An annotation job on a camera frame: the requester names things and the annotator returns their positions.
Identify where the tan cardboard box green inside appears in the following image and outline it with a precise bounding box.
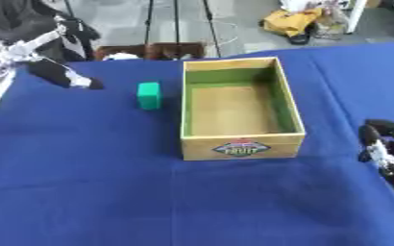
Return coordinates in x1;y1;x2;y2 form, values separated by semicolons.
178;56;308;161

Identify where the white furniture leg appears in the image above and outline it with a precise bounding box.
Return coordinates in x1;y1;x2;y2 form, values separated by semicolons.
345;0;371;35

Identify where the black tripod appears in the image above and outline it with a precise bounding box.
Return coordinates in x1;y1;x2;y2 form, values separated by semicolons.
141;0;224;59

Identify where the green rectangular block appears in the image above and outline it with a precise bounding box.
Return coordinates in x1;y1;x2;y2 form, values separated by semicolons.
136;82;163;111

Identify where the yellow bag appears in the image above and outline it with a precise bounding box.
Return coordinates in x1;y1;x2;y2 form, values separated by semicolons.
259;7;325;38

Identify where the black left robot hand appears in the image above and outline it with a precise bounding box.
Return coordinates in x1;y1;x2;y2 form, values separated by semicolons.
25;15;105;91

